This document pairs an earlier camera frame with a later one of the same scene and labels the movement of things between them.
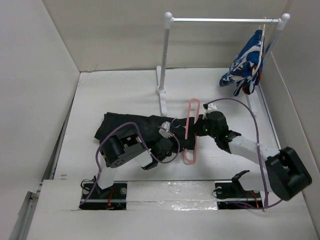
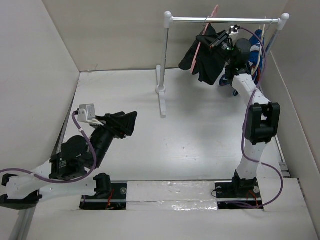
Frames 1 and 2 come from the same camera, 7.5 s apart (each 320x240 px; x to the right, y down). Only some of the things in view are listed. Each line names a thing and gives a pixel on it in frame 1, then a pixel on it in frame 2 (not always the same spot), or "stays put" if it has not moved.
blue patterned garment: (245, 69) stays put
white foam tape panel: (171, 195) stays put
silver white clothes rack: (168, 20) stays put
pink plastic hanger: (186, 128) to (204, 32)
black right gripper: (198, 125) to (218, 40)
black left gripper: (175, 151) to (121, 124)
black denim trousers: (179, 131) to (210, 62)
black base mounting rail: (229, 195) stays put
